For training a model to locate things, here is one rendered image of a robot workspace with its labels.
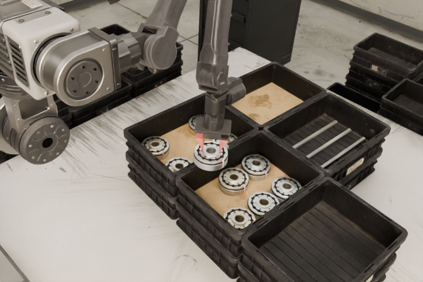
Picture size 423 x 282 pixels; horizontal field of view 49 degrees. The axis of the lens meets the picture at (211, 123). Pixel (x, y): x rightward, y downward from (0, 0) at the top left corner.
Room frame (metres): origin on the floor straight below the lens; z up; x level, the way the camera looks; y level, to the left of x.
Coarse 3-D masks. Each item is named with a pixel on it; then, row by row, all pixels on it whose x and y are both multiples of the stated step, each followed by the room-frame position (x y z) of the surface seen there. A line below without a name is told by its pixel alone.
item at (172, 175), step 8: (200, 96) 1.48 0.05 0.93; (184, 104) 1.43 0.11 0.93; (160, 112) 1.36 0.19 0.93; (168, 112) 1.37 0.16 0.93; (232, 112) 1.39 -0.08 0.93; (144, 120) 1.31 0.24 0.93; (248, 120) 1.35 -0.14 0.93; (128, 128) 1.26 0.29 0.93; (256, 128) 1.30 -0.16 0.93; (128, 136) 1.22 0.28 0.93; (240, 136) 1.26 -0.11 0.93; (136, 144) 1.18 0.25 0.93; (232, 144) 1.21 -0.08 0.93; (144, 152) 1.15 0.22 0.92; (152, 160) 1.11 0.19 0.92; (160, 168) 1.08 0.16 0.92; (168, 168) 1.07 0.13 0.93; (184, 168) 1.08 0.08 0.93; (168, 176) 1.05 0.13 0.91
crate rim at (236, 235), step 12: (264, 132) 1.29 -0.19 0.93; (240, 144) 1.22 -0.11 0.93; (276, 144) 1.23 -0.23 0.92; (300, 156) 1.17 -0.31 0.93; (192, 168) 1.08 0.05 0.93; (312, 168) 1.12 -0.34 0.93; (180, 180) 1.02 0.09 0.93; (312, 180) 1.06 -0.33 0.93; (192, 192) 0.97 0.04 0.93; (300, 192) 1.00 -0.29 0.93; (204, 204) 0.93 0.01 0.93; (216, 216) 0.89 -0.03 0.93; (264, 216) 0.90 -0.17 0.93; (228, 228) 0.84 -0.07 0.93
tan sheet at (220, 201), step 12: (276, 168) 1.21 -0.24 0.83; (216, 180) 1.13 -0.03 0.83; (252, 180) 1.14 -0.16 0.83; (264, 180) 1.15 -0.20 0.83; (204, 192) 1.07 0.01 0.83; (216, 192) 1.07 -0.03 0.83; (252, 192) 1.09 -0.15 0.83; (216, 204) 1.02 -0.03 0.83; (228, 204) 1.02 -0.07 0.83; (240, 204) 1.03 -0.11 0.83
